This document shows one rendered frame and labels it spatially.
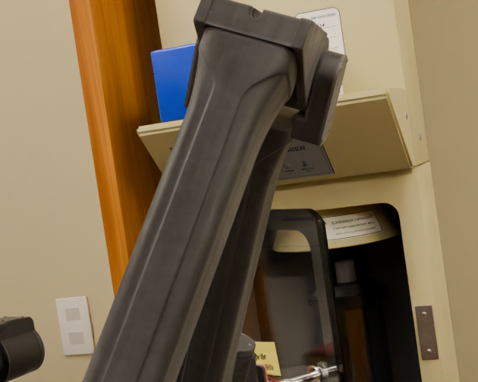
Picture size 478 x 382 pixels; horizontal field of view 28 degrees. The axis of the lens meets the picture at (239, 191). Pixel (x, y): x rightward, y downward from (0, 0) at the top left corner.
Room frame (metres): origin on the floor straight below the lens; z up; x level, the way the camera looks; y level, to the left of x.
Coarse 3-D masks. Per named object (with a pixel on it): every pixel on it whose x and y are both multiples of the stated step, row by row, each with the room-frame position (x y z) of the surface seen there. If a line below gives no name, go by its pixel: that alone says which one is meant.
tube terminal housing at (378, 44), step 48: (192, 0) 1.28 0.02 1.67; (240, 0) 1.26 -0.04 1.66; (288, 0) 1.23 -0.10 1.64; (336, 0) 1.21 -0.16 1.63; (384, 0) 1.19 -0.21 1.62; (384, 48) 1.19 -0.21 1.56; (288, 192) 1.25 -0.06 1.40; (336, 192) 1.22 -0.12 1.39; (384, 192) 1.20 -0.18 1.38; (432, 192) 1.28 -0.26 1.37; (432, 240) 1.23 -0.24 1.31; (432, 288) 1.19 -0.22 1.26
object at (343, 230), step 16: (336, 208) 1.26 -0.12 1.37; (352, 208) 1.26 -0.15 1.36; (368, 208) 1.27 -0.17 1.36; (384, 208) 1.30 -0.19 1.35; (336, 224) 1.25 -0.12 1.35; (352, 224) 1.25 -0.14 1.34; (368, 224) 1.26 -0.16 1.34; (384, 224) 1.27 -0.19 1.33; (336, 240) 1.24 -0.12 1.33; (352, 240) 1.24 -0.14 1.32; (368, 240) 1.25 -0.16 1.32
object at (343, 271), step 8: (336, 264) 1.33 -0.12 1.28; (344, 264) 1.32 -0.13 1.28; (352, 264) 1.33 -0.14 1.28; (336, 272) 1.33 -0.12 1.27; (344, 272) 1.32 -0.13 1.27; (352, 272) 1.33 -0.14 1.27; (336, 280) 1.35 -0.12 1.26; (344, 280) 1.32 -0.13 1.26; (352, 280) 1.33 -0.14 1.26; (360, 280) 1.32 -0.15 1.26; (368, 280) 1.31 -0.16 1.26; (336, 288) 1.30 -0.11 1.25; (344, 288) 1.30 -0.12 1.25; (352, 288) 1.30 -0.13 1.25; (360, 288) 1.30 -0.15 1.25; (368, 288) 1.30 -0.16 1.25; (376, 288) 1.31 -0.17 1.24; (336, 296) 1.30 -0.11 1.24; (344, 296) 1.29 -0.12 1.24
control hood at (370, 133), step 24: (360, 96) 1.09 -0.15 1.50; (384, 96) 1.08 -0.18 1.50; (336, 120) 1.12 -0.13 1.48; (360, 120) 1.11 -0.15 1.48; (384, 120) 1.11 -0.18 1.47; (408, 120) 1.18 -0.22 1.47; (144, 144) 1.21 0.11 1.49; (168, 144) 1.20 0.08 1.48; (336, 144) 1.15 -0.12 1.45; (360, 144) 1.14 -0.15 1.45; (384, 144) 1.14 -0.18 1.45; (408, 144) 1.16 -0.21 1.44; (336, 168) 1.18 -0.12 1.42; (360, 168) 1.18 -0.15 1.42; (384, 168) 1.17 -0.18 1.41; (408, 168) 1.17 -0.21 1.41
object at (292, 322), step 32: (288, 224) 1.07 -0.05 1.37; (320, 224) 1.02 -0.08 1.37; (288, 256) 1.07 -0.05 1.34; (320, 256) 1.02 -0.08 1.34; (256, 288) 1.15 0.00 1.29; (288, 288) 1.08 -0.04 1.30; (320, 288) 1.03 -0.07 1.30; (256, 320) 1.16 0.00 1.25; (288, 320) 1.09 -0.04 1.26; (320, 320) 1.03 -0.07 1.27; (288, 352) 1.10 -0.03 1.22; (320, 352) 1.04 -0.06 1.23
